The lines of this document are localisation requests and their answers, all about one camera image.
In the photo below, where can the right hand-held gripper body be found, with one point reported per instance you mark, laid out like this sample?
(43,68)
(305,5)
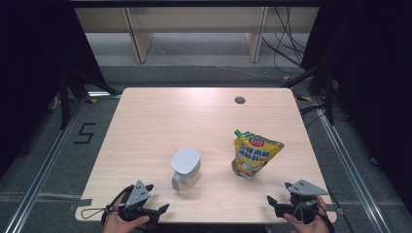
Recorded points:
(304,188)

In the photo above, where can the person's left hand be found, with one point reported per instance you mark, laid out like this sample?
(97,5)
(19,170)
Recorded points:
(121,224)

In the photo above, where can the clear jar with white lid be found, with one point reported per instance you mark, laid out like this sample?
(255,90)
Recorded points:
(186,163)

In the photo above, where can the person's right hand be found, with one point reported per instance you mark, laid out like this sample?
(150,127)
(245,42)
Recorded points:
(311,227)

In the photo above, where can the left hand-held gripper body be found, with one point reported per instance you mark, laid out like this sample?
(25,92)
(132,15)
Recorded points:
(137,194)

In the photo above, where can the beige wooden shelf unit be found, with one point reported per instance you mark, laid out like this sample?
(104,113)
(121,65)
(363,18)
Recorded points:
(194,19)

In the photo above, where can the yellow seasoning pouch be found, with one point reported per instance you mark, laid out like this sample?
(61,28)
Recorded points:
(256,155)

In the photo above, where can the aluminium floor rail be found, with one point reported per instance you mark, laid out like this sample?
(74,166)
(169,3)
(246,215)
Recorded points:
(42,168)
(350,168)

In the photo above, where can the black metal stand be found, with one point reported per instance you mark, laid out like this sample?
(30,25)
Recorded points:
(64,100)
(328,97)

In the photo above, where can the black curtain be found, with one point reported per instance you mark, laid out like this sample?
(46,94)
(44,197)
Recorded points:
(32,64)
(372,81)

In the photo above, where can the grey tape strip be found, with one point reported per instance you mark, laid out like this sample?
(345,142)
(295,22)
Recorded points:
(81,204)
(336,211)

